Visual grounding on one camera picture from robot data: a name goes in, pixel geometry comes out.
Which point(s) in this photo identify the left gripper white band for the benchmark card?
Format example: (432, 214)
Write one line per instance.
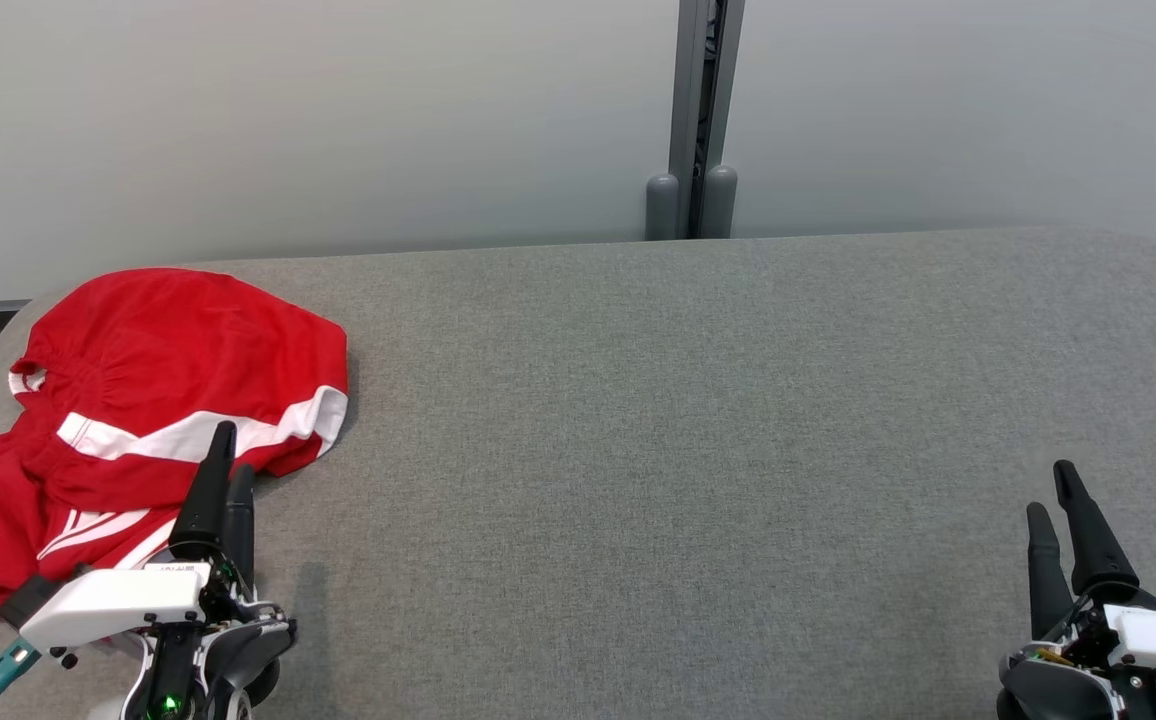
(118, 605)

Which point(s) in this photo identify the red shorts white trim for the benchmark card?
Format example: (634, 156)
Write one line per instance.
(188, 340)

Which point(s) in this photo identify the red shirt white sleeves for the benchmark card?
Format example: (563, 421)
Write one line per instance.
(28, 500)

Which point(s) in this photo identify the grey cylinder post cap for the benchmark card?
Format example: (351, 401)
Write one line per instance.
(719, 200)
(662, 208)

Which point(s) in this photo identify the grey partition post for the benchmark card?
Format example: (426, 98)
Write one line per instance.
(703, 90)

